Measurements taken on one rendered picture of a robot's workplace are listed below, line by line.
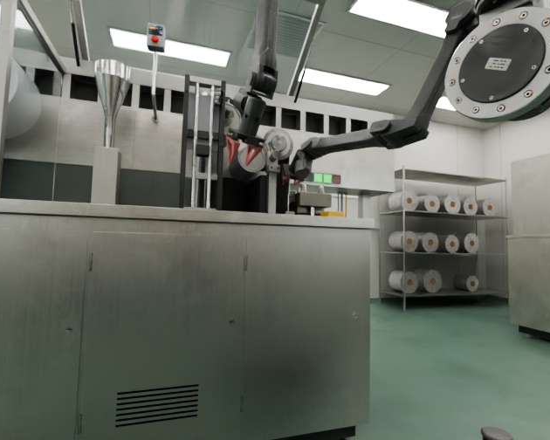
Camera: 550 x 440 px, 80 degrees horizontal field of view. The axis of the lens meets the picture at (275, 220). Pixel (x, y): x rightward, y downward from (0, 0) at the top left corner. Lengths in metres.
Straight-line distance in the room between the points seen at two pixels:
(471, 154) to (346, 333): 5.33
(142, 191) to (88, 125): 0.40
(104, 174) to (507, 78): 1.35
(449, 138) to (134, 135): 5.16
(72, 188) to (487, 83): 1.64
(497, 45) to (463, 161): 5.48
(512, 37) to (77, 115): 1.68
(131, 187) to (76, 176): 0.24
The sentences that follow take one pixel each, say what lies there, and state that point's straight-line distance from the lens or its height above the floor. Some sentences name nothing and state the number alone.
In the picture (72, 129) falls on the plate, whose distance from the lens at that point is 1.87.
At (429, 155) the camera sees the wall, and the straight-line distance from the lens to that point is 5.79.
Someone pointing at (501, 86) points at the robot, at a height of 1.09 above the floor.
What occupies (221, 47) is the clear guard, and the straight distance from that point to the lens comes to 1.91.
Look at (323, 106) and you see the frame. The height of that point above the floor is 1.62.
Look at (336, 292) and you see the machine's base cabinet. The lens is 1.33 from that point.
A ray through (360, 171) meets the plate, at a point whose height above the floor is 1.25.
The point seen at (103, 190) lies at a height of 0.99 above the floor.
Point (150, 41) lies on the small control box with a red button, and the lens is 1.66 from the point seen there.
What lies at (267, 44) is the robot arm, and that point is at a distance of 1.06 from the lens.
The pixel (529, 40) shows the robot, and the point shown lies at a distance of 0.79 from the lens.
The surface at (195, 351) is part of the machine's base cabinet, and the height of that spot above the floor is 0.43.
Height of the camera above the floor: 0.79
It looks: 4 degrees up
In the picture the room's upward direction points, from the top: 1 degrees clockwise
